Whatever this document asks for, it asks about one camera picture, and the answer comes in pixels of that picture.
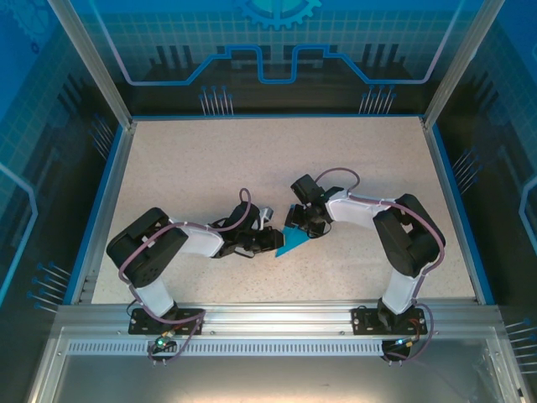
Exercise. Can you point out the blue paper sheet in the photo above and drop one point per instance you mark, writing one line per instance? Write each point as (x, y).
(291, 243)

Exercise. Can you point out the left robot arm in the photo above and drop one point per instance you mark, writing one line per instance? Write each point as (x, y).
(201, 243)

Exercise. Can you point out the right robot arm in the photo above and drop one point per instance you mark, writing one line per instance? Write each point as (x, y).
(356, 212)

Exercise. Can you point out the sheet metal tray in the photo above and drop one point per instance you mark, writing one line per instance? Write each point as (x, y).
(268, 382)

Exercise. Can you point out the small lit connector board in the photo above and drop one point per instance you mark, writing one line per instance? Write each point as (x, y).
(405, 343)
(163, 341)

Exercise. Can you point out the aluminium frame cross rail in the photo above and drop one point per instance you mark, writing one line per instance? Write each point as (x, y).
(277, 319)

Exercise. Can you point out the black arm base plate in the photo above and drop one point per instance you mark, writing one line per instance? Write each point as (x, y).
(193, 323)
(363, 321)

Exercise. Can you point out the aluminium side rail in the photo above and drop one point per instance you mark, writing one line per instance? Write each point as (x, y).
(441, 168)
(119, 168)

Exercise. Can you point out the aluminium frame post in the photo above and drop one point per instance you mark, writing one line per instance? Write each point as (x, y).
(460, 63)
(95, 63)

